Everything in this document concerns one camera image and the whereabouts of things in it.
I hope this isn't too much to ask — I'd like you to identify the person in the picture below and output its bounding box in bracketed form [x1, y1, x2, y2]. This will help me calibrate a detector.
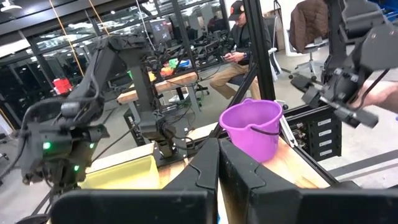
[208, 0, 274, 101]

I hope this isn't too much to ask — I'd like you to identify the red box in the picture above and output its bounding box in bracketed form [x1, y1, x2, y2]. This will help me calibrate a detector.
[52, 77, 73, 96]

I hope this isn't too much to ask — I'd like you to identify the brown jacket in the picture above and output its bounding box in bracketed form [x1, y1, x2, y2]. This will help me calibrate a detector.
[289, 0, 330, 54]

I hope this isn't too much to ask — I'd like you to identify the yellow plastic bin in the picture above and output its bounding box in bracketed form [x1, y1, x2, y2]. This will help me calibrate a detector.
[79, 154, 162, 190]

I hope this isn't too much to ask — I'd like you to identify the person's forearm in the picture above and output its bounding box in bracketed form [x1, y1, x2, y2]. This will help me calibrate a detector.
[347, 79, 398, 114]

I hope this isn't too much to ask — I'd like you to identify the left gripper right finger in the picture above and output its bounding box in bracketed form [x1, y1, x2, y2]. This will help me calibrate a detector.
[218, 139, 398, 224]

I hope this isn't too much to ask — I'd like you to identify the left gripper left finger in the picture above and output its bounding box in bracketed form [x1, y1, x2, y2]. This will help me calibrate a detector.
[49, 138, 220, 224]

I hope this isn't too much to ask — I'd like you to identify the wooden workbench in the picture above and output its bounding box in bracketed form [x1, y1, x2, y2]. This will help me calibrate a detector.
[116, 71, 201, 125]

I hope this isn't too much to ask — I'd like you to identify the purple plastic bucket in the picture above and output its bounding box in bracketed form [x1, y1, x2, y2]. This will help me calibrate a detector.
[218, 97, 284, 164]

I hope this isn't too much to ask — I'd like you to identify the grey office chair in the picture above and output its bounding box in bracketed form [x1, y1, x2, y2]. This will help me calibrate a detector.
[287, 36, 331, 82]

